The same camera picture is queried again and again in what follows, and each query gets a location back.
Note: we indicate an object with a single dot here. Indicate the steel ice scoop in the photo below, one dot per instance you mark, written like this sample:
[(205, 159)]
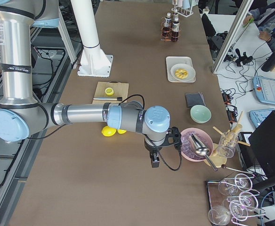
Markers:
[(200, 149)]

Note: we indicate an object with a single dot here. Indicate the blue teach pendant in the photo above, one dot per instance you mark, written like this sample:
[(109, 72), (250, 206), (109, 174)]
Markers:
[(264, 89)]

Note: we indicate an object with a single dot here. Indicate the glass jar with sticks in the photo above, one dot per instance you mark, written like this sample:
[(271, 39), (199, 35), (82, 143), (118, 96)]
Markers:
[(229, 140)]

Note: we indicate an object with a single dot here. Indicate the aluminium frame post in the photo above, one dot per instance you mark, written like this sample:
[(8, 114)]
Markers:
[(241, 14)]

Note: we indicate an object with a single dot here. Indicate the wine glass lower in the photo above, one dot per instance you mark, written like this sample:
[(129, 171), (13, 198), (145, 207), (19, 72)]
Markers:
[(219, 215)]

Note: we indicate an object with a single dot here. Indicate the wine glass upper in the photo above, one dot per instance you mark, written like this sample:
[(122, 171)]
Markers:
[(234, 183)]

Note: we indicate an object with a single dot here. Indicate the yellow lemon near board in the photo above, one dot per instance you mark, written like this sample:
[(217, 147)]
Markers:
[(108, 131)]

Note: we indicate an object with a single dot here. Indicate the bamboo cutting board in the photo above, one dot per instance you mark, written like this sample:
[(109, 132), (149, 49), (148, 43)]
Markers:
[(120, 90)]

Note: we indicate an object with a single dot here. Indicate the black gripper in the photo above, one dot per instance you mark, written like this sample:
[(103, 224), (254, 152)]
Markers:
[(152, 149)]

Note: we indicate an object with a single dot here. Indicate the grey folded cloth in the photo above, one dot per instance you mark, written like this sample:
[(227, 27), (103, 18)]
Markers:
[(193, 99)]

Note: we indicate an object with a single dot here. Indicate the white round plate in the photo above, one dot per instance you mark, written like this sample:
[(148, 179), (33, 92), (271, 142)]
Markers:
[(183, 72)]

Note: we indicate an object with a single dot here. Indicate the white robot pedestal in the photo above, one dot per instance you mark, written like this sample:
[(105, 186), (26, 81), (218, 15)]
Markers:
[(94, 62)]

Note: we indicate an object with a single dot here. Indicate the yellow half lemon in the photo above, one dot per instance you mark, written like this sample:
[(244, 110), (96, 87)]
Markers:
[(109, 91)]

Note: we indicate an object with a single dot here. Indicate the wine glass middle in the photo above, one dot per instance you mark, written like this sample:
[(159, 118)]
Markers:
[(241, 205)]

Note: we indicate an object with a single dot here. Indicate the white serving tray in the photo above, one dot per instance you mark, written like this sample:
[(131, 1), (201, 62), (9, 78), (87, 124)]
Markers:
[(174, 63)]

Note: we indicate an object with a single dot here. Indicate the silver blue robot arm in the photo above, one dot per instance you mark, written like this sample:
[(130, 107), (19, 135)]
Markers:
[(21, 115)]

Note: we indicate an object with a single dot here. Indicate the clear ice cubes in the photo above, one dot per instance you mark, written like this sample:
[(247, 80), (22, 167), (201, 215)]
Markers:
[(187, 144)]

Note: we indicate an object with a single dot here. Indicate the black monitor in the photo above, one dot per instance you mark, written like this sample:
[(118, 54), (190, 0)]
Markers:
[(263, 144)]

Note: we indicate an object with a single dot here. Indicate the pink bowl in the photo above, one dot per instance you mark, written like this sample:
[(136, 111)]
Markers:
[(187, 156)]

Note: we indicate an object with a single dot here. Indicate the white wire cup rack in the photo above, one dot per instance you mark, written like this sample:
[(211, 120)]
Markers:
[(184, 7)]

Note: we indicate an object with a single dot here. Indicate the tea bottle white cap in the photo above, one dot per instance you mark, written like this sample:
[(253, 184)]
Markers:
[(166, 25)]

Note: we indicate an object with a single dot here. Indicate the steel muddler rod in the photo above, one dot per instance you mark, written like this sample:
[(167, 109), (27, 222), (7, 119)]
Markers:
[(108, 98)]

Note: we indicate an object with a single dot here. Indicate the copper wire bottle rack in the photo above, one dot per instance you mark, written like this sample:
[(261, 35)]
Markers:
[(170, 29)]

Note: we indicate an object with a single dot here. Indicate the round wooden coaster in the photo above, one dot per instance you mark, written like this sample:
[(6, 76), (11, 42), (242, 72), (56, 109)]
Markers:
[(217, 159)]

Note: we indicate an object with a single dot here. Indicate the mint green bowl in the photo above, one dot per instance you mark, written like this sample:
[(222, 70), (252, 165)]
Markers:
[(200, 114)]

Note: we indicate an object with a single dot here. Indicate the wine glass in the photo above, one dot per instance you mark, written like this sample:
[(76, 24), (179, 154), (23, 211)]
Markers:
[(241, 205), (219, 215), (234, 183)]

